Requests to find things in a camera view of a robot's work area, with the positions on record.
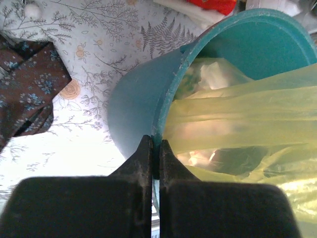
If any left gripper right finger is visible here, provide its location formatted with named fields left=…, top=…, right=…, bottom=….
left=159, top=140, right=301, bottom=238

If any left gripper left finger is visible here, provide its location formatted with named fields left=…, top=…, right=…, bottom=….
left=0, top=135, right=153, bottom=238

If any yellow plastic trash bag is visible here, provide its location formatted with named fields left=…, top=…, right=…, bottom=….
left=163, top=58, right=317, bottom=238

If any crumpled white paper trash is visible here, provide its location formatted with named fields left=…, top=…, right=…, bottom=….
left=188, top=59, right=239, bottom=166

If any teal plastic trash bin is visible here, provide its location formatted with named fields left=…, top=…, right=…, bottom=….
left=106, top=7, right=317, bottom=214

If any dark patterned necktie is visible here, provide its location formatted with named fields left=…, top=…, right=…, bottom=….
left=0, top=37, right=71, bottom=148

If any red garment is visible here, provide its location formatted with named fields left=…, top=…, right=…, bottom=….
left=187, top=0, right=237, bottom=15

